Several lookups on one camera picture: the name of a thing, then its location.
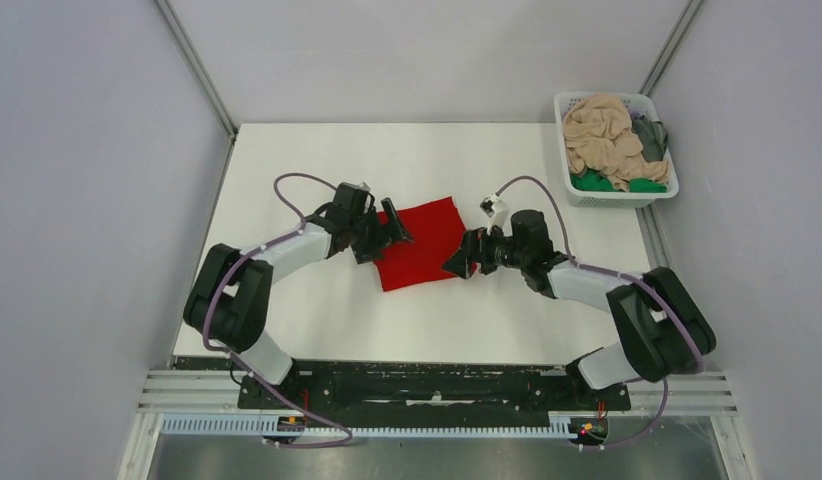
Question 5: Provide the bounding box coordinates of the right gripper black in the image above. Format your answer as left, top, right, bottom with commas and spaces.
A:
442, 222, 529, 280

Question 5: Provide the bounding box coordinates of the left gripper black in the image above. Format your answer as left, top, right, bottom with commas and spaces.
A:
348, 198, 412, 264

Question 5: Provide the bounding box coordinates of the red t shirt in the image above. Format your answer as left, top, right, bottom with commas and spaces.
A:
375, 196, 467, 292

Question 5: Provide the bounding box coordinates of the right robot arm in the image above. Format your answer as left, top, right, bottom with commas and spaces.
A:
442, 210, 717, 408

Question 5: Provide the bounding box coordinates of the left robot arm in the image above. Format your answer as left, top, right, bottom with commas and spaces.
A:
182, 183, 413, 408

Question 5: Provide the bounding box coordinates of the green t shirt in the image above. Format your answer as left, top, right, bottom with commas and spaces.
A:
570, 169, 667, 194

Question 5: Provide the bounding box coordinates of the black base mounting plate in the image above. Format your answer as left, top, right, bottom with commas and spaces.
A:
277, 360, 631, 428

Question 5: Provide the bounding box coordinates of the beige t shirt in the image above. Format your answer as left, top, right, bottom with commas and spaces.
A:
561, 94, 670, 190

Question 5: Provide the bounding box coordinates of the grey t shirt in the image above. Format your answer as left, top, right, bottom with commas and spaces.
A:
632, 115, 669, 163

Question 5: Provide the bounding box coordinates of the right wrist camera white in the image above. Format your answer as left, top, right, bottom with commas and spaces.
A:
480, 193, 509, 235

